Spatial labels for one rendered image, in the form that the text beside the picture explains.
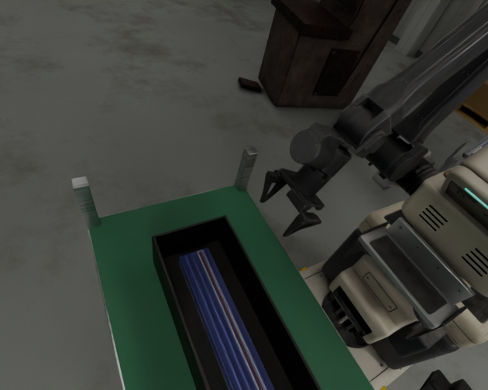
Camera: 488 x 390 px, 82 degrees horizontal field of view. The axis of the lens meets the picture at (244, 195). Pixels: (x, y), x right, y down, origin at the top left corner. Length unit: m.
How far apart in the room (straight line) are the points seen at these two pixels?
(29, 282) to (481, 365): 2.58
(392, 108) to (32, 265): 1.80
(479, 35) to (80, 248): 1.85
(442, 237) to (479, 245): 0.07
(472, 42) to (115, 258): 0.79
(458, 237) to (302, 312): 0.39
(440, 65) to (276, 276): 0.54
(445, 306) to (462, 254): 0.13
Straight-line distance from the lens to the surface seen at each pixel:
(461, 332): 1.26
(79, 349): 1.68
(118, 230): 0.77
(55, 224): 2.03
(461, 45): 0.60
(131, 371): 0.65
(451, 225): 0.79
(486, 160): 0.69
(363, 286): 1.04
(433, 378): 0.54
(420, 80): 0.56
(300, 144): 0.49
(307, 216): 0.54
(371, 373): 1.58
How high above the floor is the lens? 1.59
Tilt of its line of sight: 47 degrees down
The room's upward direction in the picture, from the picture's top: 18 degrees clockwise
